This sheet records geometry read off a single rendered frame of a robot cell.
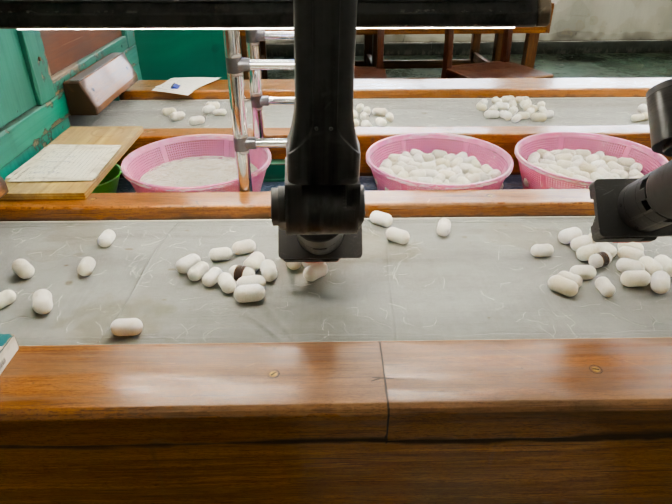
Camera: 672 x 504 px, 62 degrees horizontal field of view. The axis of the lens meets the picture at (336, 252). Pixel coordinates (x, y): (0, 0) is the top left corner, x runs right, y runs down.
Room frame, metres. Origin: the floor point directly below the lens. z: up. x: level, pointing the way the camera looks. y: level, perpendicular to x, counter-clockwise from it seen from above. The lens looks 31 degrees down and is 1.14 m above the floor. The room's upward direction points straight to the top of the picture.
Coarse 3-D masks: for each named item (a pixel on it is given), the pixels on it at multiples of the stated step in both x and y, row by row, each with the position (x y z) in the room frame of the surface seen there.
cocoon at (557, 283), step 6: (552, 276) 0.59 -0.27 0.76; (558, 276) 0.58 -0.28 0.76; (552, 282) 0.58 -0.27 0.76; (558, 282) 0.57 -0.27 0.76; (564, 282) 0.57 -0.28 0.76; (570, 282) 0.57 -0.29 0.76; (552, 288) 0.58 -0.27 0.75; (558, 288) 0.57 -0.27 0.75; (564, 288) 0.57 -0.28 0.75; (570, 288) 0.56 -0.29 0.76; (576, 288) 0.56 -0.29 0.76; (564, 294) 0.57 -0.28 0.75; (570, 294) 0.56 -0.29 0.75
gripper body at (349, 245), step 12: (360, 228) 0.60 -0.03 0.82; (288, 240) 0.59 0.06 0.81; (348, 240) 0.59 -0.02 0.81; (360, 240) 0.59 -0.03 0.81; (288, 252) 0.58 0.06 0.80; (300, 252) 0.58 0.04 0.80; (312, 252) 0.57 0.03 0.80; (324, 252) 0.56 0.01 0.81; (336, 252) 0.58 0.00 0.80; (348, 252) 0.58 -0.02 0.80; (360, 252) 0.58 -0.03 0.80
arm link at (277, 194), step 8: (272, 192) 0.47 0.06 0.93; (280, 192) 0.47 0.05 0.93; (360, 192) 0.47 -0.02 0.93; (272, 200) 0.46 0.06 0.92; (280, 200) 0.46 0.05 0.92; (360, 200) 0.46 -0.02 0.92; (272, 208) 0.46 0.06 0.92; (280, 208) 0.46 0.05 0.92; (360, 208) 0.46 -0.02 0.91; (272, 216) 0.46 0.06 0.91; (280, 216) 0.46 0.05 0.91; (360, 216) 0.46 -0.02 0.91; (280, 224) 0.47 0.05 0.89; (360, 224) 0.48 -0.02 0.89
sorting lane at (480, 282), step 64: (0, 256) 0.67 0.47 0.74; (64, 256) 0.67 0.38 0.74; (128, 256) 0.67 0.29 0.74; (384, 256) 0.67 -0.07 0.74; (448, 256) 0.67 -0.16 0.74; (512, 256) 0.67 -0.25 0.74; (576, 256) 0.67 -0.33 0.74; (0, 320) 0.52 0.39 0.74; (64, 320) 0.52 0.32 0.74; (192, 320) 0.52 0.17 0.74; (256, 320) 0.52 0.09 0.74; (320, 320) 0.52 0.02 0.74; (384, 320) 0.52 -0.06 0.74; (448, 320) 0.52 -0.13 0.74; (512, 320) 0.52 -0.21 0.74; (576, 320) 0.52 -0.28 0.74; (640, 320) 0.52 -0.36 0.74
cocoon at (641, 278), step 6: (642, 270) 0.60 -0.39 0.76; (624, 276) 0.59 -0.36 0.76; (630, 276) 0.59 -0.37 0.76; (636, 276) 0.59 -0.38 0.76; (642, 276) 0.59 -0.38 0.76; (648, 276) 0.59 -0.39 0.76; (624, 282) 0.59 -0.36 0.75; (630, 282) 0.58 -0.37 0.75; (636, 282) 0.58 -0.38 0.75; (642, 282) 0.58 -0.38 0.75; (648, 282) 0.58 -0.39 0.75
